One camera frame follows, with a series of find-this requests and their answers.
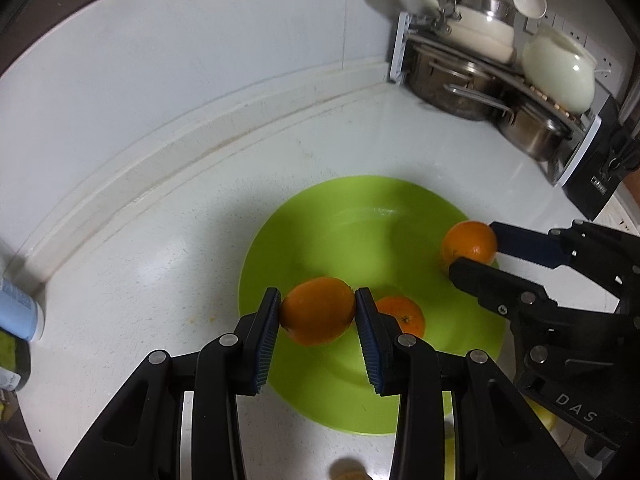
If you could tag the cream saucepan upper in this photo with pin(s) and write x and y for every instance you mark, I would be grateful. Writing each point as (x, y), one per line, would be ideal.
(493, 18)

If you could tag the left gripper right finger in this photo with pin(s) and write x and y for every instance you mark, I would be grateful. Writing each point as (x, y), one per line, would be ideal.
(406, 366)

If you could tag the brown walnut on counter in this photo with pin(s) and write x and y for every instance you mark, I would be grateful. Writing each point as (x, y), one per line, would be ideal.
(348, 468)

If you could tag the mandarin on plate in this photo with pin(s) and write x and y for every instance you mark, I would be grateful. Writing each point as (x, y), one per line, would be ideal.
(407, 313)

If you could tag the small orange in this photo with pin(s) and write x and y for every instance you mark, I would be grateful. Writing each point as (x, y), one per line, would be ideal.
(318, 311)

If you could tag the white ceramic pot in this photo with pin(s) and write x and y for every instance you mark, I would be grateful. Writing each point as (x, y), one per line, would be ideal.
(560, 68)

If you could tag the large orange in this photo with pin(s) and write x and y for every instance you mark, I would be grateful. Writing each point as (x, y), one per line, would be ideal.
(469, 239)

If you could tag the white blue pump bottle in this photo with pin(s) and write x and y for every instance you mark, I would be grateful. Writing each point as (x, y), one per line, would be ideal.
(20, 314)

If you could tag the cream saucepan lower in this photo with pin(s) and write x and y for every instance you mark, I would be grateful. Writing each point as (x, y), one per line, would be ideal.
(479, 44)

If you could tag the green dish soap bottle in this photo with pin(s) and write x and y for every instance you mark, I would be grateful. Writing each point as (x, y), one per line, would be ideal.
(16, 362)

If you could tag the cream saucepan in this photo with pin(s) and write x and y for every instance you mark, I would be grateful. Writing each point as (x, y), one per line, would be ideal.
(479, 44)
(493, 18)

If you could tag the small steel pot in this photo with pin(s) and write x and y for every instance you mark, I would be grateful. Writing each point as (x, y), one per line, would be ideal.
(532, 131)

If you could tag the lime green plate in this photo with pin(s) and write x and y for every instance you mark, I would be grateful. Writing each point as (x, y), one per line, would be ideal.
(368, 231)

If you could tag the green apple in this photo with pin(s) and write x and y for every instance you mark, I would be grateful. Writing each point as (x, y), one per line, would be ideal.
(547, 418)

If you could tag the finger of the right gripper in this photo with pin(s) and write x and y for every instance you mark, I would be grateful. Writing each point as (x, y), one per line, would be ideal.
(497, 290)
(535, 247)

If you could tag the white metal pot rack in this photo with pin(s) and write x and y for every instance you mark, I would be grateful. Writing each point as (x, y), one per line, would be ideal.
(515, 91)

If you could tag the steel pot under rack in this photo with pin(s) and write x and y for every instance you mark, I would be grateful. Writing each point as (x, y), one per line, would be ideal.
(455, 86)

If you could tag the black knife block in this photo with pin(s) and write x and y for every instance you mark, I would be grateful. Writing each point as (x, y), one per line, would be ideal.
(611, 154)

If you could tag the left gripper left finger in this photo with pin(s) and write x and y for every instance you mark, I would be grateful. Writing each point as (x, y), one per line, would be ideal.
(234, 364)

